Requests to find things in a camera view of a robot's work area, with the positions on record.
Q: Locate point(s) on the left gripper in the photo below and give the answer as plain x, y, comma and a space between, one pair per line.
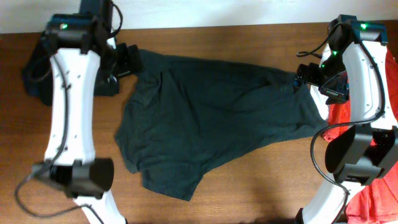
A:
132, 64

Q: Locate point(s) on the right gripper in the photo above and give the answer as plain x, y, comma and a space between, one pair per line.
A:
338, 93

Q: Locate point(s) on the dark green Nike t-shirt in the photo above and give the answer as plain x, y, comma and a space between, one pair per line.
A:
188, 116

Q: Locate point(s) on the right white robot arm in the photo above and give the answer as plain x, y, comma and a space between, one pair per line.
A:
352, 70

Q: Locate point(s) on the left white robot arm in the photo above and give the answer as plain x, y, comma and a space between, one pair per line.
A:
70, 163

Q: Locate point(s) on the folded black clothes stack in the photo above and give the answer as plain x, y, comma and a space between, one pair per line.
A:
37, 74

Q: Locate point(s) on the white t-shirt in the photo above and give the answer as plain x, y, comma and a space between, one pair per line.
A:
319, 99

